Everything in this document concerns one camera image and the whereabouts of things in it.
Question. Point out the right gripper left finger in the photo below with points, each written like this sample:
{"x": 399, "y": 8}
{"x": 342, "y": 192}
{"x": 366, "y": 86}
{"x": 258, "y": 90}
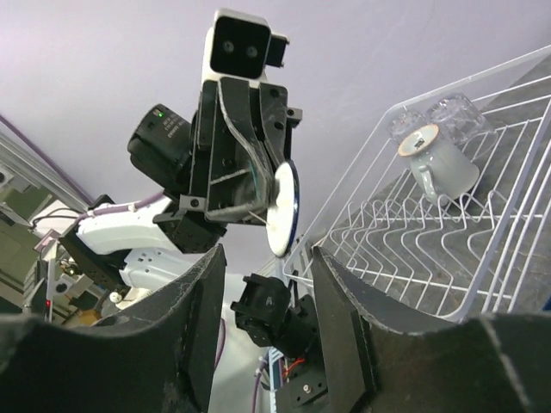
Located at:
{"x": 157, "y": 355}

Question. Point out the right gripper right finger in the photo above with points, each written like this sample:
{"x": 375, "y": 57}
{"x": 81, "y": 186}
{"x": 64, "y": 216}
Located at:
{"x": 383, "y": 356}

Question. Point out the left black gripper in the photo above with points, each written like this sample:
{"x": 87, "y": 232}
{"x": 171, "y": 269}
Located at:
{"x": 237, "y": 138}

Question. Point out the dark blue round brooch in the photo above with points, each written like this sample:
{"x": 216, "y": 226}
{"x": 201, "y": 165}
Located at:
{"x": 283, "y": 214}

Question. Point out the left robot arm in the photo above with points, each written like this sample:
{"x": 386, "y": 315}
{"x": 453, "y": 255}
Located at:
{"x": 107, "y": 238}

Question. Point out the clear glass left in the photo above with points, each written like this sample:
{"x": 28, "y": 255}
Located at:
{"x": 404, "y": 123}

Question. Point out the clear glass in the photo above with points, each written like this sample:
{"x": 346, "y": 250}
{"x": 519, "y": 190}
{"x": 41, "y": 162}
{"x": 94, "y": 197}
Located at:
{"x": 404, "y": 123}
{"x": 461, "y": 119}

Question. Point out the white ceramic mug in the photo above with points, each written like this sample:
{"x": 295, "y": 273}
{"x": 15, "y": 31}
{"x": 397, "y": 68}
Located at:
{"x": 439, "y": 167}

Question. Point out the clear glass right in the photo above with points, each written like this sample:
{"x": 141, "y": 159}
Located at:
{"x": 461, "y": 119}

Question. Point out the white wire dish rack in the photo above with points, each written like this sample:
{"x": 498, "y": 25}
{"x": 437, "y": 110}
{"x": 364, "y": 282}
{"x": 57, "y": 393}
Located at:
{"x": 488, "y": 251}

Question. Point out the left aluminium frame post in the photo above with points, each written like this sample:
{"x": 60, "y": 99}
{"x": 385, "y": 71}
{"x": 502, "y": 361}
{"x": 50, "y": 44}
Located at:
{"x": 23, "y": 163}

